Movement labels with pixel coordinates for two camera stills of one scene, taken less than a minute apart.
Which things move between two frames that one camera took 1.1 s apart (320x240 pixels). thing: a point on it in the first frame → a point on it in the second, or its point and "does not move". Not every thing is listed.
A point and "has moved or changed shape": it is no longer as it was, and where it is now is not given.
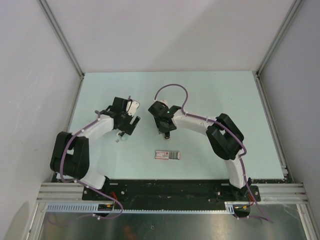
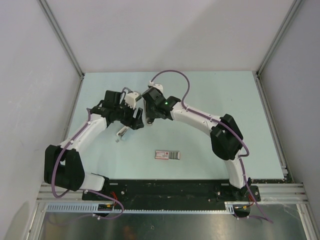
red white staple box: [167, 155] does not move
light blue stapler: [125, 137] has moved or changed shape
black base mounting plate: [171, 194] does not move
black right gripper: [161, 129] → [157, 116]
